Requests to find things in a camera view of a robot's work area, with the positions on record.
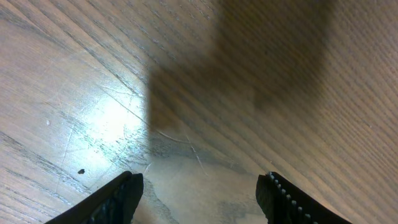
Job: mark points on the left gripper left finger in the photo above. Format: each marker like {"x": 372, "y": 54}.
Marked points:
{"x": 114, "y": 203}

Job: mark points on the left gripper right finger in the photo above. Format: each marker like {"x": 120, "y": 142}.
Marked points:
{"x": 284, "y": 203}

